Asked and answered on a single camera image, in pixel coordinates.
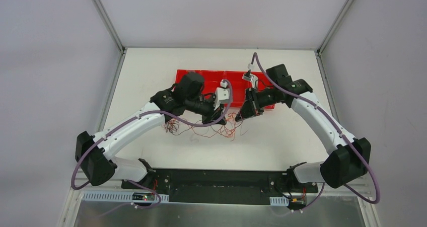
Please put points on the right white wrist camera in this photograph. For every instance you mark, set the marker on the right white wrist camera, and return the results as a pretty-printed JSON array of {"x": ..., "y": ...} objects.
[{"x": 250, "y": 77}]

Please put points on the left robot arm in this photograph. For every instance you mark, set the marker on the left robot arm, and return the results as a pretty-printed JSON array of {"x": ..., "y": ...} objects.
[{"x": 183, "y": 101}]

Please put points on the aluminium frame rail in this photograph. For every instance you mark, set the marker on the aluminium frame rail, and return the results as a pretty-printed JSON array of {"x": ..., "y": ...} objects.
[{"x": 210, "y": 182}]

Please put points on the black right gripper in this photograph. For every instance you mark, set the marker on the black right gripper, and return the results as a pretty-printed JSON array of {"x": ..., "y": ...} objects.
[{"x": 252, "y": 102}]

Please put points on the red bin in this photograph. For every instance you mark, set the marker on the red bin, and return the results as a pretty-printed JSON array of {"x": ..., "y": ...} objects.
[
  {"x": 267, "y": 85},
  {"x": 189, "y": 85},
  {"x": 239, "y": 86},
  {"x": 212, "y": 80}
]

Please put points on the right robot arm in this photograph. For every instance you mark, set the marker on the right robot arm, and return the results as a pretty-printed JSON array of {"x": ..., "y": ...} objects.
[{"x": 347, "y": 154}]

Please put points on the red bin far left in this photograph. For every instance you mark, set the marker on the red bin far left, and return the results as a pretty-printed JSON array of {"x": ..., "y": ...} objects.
[{"x": 189, "y": 85}]

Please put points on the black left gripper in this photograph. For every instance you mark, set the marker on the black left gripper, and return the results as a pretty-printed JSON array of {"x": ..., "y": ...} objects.
[{"x": 212, "y": 112}]

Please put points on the red bin far right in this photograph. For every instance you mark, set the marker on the red bin far right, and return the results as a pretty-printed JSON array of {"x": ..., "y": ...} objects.
[{"x": 267, "y": 85}]

